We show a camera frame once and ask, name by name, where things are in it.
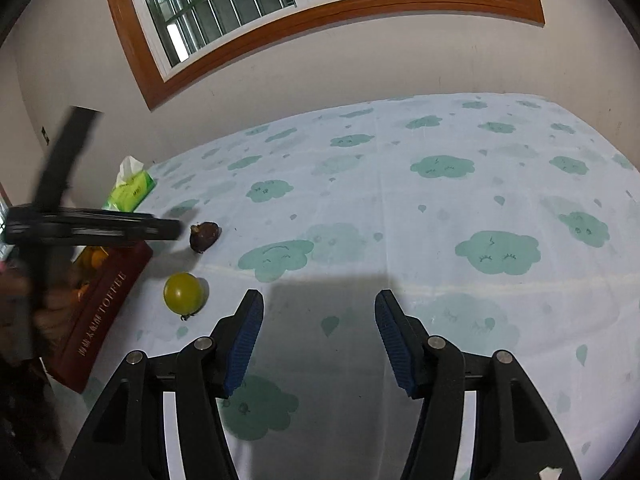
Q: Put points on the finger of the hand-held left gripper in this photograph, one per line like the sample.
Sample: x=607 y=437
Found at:
x=110 y=216
x=130 y=231

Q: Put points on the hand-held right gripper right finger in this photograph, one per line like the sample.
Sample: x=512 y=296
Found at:
x=395 y=345

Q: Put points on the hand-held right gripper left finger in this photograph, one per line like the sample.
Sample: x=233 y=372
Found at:
x=242 y=345

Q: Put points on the dark brown water chestnut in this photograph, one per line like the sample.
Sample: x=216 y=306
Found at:
x=204 y=236

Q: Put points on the red metal tin box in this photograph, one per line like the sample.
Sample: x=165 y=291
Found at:
x=107 y=305

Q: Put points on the green round fruit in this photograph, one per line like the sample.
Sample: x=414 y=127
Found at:
x=184 y=294

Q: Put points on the person's left hand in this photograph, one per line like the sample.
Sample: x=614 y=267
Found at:
x=60 y=305

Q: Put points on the green tissue pack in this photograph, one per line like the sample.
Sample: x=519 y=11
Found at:
x=129 y=191

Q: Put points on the small orange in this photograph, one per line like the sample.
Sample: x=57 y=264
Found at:
x=94 y=258

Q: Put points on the cloud print tablecloth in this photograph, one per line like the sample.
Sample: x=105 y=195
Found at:
x=400 y=210

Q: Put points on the wooden framed barred window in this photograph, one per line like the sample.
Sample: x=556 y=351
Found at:
x=320 y=15

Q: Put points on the dark wall switch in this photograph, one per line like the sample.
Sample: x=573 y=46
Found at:
x=45 y=135

